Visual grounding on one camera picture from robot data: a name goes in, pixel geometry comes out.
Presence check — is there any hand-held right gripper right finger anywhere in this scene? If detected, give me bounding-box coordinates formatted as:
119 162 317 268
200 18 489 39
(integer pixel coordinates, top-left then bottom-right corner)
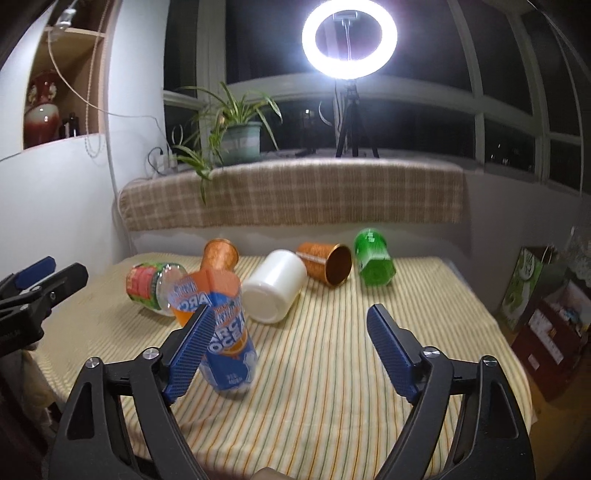
366 303 537 480

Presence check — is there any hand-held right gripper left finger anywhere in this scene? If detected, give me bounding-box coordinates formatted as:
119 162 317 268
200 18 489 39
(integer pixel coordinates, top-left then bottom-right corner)
53 304 217 480

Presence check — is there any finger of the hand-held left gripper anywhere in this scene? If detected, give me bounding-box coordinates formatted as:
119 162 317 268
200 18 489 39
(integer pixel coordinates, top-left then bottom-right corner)
0 262 89 329
0 257 57 302

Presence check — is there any orange and blue drink bottle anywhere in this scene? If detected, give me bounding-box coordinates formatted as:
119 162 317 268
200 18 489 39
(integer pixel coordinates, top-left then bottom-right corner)
168 269 258 394

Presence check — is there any copper metal cup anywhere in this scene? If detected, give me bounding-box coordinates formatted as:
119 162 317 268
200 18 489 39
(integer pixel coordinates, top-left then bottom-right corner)
201 238 240 278
297 243 353 288

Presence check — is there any white plastic cup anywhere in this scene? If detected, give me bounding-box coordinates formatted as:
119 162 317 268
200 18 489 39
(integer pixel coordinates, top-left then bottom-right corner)
242 249 308 323

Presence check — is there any clear bottle with red label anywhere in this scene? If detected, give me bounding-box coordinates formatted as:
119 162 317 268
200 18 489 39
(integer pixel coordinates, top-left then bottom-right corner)
126 261 188 317

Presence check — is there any green plastic bottle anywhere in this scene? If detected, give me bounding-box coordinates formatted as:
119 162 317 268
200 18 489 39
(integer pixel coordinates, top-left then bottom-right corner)
353 228 396 287

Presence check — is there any green and white box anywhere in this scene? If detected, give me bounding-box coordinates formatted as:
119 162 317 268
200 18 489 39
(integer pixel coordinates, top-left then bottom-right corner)
496 246 572 331

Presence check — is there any red ceramic vase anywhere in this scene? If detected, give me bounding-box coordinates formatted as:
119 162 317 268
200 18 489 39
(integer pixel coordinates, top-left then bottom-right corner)
24 69 62 149

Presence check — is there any dark red cardboard box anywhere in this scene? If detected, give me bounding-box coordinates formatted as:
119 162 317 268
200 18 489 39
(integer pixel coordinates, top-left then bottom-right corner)
510 276 591 402

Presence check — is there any white power strip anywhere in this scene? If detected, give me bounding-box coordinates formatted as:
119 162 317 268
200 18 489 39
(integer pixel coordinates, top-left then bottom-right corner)
147 146 179 179

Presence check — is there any brown checked cloth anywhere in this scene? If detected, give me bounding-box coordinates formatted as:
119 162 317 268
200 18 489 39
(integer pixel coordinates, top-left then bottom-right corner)
117 156 465 232

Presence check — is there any potted spider plant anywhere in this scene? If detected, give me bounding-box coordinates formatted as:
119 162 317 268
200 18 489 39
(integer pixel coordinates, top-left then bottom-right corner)
172 82 284 205

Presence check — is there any black tripod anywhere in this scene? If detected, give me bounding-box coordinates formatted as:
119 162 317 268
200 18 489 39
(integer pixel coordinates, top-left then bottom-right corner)
334 79 380 159

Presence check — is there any white cable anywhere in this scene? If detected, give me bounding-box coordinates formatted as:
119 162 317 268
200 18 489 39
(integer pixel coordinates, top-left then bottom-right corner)
45 28 168 153

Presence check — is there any wooden wall shelf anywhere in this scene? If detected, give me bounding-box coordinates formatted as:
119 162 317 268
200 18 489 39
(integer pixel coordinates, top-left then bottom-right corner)
23 25 108 150

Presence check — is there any ring light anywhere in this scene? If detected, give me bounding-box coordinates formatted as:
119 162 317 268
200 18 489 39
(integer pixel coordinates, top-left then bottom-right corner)
301 0 399 80

